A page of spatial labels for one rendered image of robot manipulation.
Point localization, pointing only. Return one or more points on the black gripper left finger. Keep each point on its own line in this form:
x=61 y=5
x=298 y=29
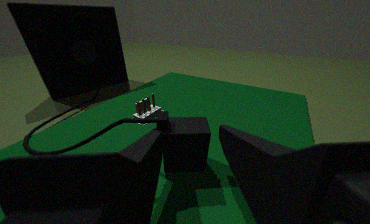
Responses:
x=126 y=181

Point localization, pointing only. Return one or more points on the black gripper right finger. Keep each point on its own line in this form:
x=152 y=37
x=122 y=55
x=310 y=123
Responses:
x=282 y=185

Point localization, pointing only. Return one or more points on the green circuit board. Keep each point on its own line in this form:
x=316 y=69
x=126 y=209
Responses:
x=210 y=197

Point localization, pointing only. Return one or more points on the black cable with plug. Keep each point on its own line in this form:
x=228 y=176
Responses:
x=185 y=140

